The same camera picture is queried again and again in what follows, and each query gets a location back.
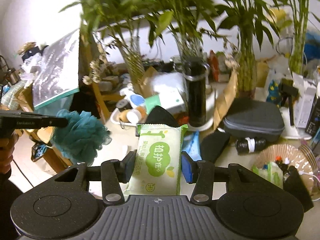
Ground teal bath loofah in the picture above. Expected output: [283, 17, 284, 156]
[50, 109, 112, 165]

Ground green wet wipes pack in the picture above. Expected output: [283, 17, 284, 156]
[124, 124, 188, 197]

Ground black foam sponge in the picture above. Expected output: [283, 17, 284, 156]
[145, 106, 179, 127]

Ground person's left hand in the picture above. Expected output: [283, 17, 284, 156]
[0, 133, 17, 174]

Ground white plastic tray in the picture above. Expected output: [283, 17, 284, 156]
[110, 108, 136, 127]

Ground black tape roll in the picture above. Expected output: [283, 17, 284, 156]
[235, 137, 267, 154]

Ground woven paper basket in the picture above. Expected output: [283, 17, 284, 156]
[249, 144, 319, 196]

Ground grey zippered hard case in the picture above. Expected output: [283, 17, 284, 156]
[223, 98, 285, 142]

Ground white spray bottle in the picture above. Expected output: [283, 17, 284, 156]
[119, 87, 145, 108]

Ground brown paper bag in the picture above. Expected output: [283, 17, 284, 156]
[213, 70, 238, 130]

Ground green white tissue box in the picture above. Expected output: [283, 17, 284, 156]
[145, 76, 187, 115]

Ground black thermos bottle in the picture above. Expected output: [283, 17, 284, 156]
[183, 57, 207, 127]

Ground wooden chair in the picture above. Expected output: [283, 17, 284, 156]
[80, 34, 121, 124]

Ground glass vase with bamboo right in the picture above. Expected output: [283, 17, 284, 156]
[237, 27, 257, 99]

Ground glass vase with bamboo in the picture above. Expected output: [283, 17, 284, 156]
[237, 27, 257, 99]
[173, 33, 203, 63]
[118, 36, 145, 95]

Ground glass vase with bamboo left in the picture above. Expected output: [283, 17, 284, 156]
[118, 36, 145, 95]

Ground glass vase with bamboo middle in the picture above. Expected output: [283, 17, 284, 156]
[173, 33, 203, 63]

